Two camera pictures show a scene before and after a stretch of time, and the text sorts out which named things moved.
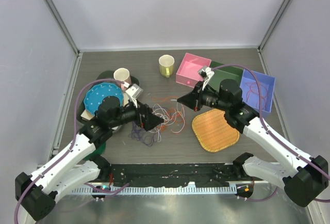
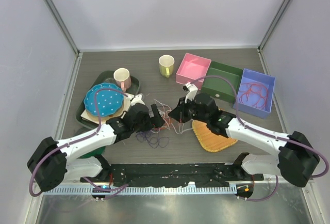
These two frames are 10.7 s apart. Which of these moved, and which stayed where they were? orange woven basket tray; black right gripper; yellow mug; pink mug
Moved: black right gripper
Stayed: pink mug; orange woven basket tray; yellow mug
